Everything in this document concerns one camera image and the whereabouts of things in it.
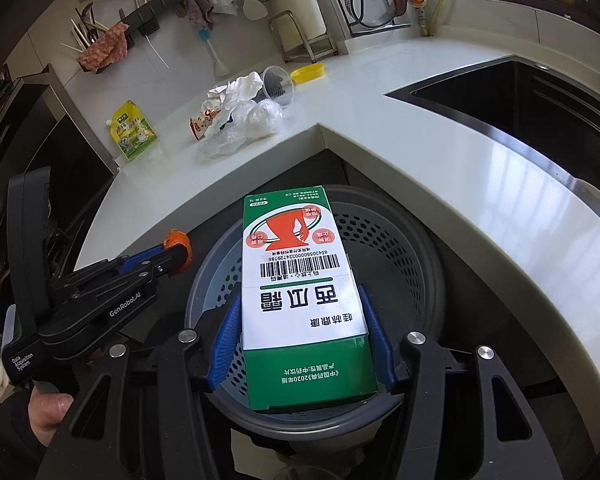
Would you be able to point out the red and white snack wrapper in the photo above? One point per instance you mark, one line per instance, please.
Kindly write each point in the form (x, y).
(202, 125)

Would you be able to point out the person's left forearm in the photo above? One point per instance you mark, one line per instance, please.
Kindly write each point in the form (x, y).
(2, 440)

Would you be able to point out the clear plastic cup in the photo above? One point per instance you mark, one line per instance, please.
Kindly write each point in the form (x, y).
(289, 91)

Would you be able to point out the clear plastic bag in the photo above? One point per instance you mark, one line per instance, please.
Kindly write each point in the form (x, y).
(265, 117)

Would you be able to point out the black built-in appliance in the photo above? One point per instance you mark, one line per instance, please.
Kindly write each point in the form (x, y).
(55, 160)

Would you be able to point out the pink rag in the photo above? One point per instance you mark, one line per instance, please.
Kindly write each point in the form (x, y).
(102, 47)

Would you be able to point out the white and blue bottle brush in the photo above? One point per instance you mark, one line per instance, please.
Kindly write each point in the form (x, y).
(220, 66)

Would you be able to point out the orange peel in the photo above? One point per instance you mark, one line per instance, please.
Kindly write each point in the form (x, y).
(174, 237)

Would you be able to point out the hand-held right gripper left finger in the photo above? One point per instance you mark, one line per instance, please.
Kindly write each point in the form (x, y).
(225, 340)

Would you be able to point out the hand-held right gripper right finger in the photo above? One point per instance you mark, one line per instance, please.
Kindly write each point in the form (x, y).
(375, 330)

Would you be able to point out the steel perforated tray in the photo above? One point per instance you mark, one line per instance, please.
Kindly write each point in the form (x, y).
(375, 7)

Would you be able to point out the yellow green spouted pouch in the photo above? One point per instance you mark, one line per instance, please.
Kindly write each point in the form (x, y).
(132, 135)

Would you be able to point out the person's left hand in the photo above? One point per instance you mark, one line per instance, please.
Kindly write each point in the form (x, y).
(50, 412)

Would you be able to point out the grey perforated waste bin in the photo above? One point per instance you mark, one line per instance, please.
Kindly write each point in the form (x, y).
(380, 240)

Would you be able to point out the white round plastic object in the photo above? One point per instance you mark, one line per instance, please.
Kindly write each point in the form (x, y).
(597, 200)

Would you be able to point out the purple rag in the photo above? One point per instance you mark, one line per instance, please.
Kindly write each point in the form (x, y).
(200, 10)

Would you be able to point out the green and white carton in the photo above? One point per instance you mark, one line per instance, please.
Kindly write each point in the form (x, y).
(300, 310)

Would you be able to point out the dark grey cloth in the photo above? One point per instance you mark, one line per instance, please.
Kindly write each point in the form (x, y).
(276, 82)

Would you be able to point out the white paper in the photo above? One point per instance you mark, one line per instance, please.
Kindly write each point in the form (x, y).
(240, 90)

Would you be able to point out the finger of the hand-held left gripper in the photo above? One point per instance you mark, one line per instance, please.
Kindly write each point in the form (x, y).
(150, 256)
(162, 272)

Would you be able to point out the metal board stand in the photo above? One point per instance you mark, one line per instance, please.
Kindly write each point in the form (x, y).
(320, 47)

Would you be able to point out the dark kitchen sink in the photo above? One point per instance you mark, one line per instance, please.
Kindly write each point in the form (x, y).
(530, 110)

